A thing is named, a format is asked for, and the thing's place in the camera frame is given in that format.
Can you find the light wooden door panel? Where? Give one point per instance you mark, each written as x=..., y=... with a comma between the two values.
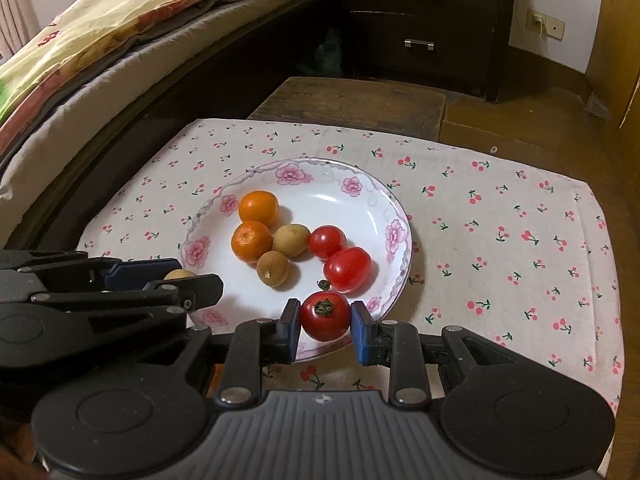
x=617, y=35

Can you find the beige wall outlet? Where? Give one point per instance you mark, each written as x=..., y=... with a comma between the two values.
x=547, y=22

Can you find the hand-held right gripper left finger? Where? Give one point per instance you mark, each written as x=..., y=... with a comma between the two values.
x=291, y=330

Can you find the dark wooden nightstand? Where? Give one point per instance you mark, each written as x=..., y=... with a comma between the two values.
x=450, y=15

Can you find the white floral rim plate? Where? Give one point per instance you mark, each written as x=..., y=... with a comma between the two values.
x=345, y=210

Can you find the orange mandarin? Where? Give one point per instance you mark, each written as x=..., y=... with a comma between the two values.
x=251, y=241
x=258, y=208

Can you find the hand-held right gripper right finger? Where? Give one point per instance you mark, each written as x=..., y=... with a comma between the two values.
x=360, y=335

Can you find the small round red tomato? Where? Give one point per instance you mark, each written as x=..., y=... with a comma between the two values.
x=327, y=241

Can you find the colourful floral quilt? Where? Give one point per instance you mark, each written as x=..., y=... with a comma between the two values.
x=125, y=5

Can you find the red plum tomato with stem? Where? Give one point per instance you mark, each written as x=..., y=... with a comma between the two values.
x=347, y=269

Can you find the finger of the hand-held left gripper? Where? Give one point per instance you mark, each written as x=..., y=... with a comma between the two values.
x=145, y=269
x=205, y=287

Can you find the dark green cloth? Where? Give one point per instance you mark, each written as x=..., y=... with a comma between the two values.
x=327, y=52

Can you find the brown wooden stool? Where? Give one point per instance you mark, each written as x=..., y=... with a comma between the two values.
x=350, y=105

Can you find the tan longan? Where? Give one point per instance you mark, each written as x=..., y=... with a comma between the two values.
x=291, y=239
x=180, y=275
x=272, y=269

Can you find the pink curtain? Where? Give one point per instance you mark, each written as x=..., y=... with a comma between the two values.
x=15, y=20

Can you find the cherry print tablecloth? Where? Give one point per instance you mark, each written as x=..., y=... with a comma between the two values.
x=500, y=270

